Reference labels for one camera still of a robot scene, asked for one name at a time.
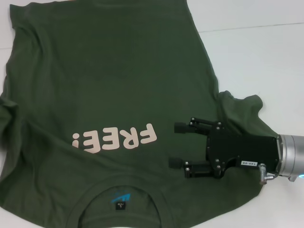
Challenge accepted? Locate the silver right wrist cable connector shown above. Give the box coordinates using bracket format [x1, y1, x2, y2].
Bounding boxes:
[258, 162, 282, 185]

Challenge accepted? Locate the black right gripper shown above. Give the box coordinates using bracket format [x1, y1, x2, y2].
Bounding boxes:
[168, 116, 281, 179]

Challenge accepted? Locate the dark green FREE t-shirt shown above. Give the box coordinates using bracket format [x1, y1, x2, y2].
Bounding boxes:
[0, 0, 280, 228]

